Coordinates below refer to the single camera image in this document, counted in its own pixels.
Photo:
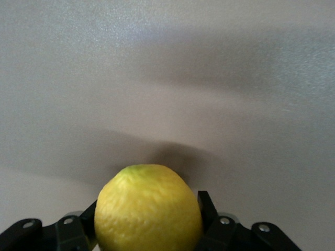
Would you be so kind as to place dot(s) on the yellow lemon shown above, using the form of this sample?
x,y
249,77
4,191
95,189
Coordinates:
x,y
147,209

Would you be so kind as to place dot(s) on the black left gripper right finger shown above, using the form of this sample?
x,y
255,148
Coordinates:
x,y
225,230

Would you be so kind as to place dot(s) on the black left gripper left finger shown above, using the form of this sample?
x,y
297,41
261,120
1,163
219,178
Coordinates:
x,y
70,232

